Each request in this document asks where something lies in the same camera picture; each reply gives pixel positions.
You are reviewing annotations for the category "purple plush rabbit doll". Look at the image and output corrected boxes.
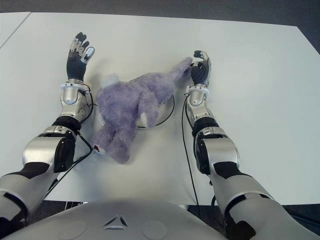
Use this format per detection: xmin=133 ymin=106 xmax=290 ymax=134
xmin=91 ymin=56 xmax=194 ymax=165

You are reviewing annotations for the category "white plate with black rim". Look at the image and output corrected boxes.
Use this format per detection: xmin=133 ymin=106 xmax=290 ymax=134
xmin=128 ymin=76 xmax=176 ymax=130

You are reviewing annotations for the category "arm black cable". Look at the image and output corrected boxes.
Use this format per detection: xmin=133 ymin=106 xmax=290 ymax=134
xmin=44 ymin=82 xmax=97 ymax=198
xmin=181 ymin=99 xmax=201 ymax=206

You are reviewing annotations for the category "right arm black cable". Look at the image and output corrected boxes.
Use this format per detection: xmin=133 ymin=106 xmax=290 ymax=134
xmin=181 ymin=99 xmax=201 ymax=206

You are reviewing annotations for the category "metal table bracket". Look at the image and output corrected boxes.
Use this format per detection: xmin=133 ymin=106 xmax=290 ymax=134
xmin=63 ymin=200 xmax=88 ymax=208

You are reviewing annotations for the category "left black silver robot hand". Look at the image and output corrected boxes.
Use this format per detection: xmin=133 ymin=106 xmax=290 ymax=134
xmin=65 ymin=31 xmax=97 ymax=82

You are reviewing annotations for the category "grey robot torso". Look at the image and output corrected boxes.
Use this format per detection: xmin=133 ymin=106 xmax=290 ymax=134
xmin=22 ymin=198 xmax=226 ymax=240

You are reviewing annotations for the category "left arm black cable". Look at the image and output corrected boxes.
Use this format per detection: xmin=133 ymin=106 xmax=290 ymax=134
xmin=44 ymin=82 xmax=97 ymax=198

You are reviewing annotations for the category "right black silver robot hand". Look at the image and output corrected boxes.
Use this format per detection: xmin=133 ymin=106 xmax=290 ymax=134
xmin=189 ymin=49 xmax=212 ymax=87

